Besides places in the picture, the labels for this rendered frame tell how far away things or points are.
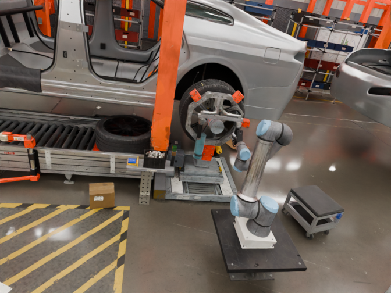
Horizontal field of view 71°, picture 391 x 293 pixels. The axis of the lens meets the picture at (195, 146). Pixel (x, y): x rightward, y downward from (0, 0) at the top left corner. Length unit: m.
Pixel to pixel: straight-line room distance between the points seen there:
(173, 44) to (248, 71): 1.03
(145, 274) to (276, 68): 2.34
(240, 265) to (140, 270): 0.76
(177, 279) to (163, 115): 1.35
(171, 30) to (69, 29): 1.08
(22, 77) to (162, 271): 2.24
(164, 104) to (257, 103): 1.18
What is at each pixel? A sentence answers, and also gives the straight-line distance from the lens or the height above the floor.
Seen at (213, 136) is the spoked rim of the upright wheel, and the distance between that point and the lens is 2.87.
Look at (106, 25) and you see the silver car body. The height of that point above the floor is 1.29.
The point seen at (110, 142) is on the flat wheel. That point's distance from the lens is 2.91.
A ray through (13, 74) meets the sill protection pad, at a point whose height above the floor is 0.93.
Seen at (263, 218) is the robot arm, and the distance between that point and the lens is 2.12.
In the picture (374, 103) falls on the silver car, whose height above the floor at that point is 1.00.
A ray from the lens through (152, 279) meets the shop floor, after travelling 2.28.
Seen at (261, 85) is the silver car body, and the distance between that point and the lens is 3.13.
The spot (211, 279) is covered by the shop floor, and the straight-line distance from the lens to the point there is 2.34.
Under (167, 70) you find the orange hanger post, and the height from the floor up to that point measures 1.30.
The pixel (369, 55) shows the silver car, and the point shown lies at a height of 1.47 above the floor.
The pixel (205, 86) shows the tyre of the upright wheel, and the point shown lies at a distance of 2.63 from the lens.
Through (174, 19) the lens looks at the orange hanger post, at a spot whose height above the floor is 1.69.
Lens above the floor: 1.87
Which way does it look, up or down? 28 degrees down
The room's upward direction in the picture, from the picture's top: 11 degrees clockwise
